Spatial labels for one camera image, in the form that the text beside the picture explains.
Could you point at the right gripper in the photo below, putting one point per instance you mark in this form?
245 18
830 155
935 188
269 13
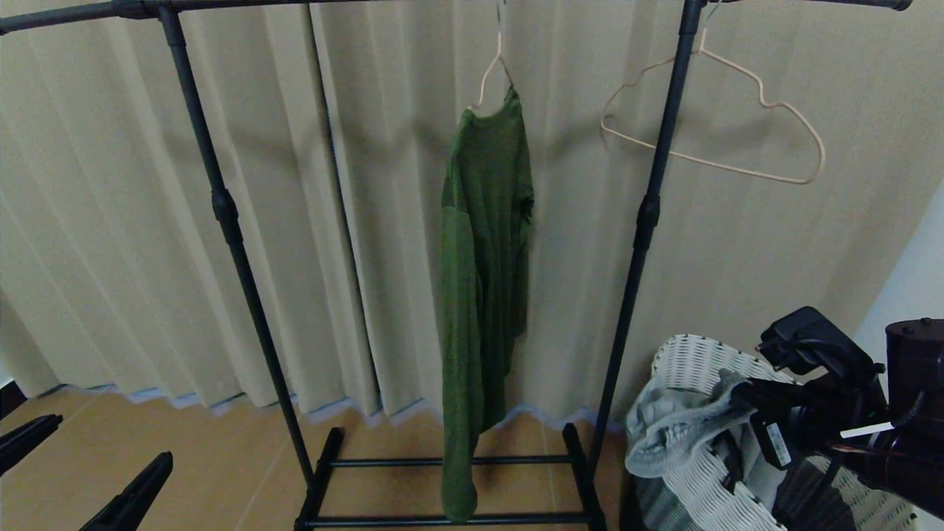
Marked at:
818 428

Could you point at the black clothes rack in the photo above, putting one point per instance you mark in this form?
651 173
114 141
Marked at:
225 214

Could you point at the pale grey shorts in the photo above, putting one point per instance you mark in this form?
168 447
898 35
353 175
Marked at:
678 420

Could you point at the white laundry basket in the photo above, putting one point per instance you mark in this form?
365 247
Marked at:
693 354

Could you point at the green long-sleeved shirt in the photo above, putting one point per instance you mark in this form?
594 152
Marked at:
479 258

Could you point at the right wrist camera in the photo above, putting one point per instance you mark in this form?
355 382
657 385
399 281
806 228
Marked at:
811 339

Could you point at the pink clothes hanger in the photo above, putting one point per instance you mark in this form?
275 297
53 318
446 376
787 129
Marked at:
488 74
817 147

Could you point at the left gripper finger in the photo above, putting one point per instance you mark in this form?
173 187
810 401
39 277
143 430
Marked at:
136 494
33 439

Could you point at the beige curtain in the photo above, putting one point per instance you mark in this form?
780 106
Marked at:
369 221

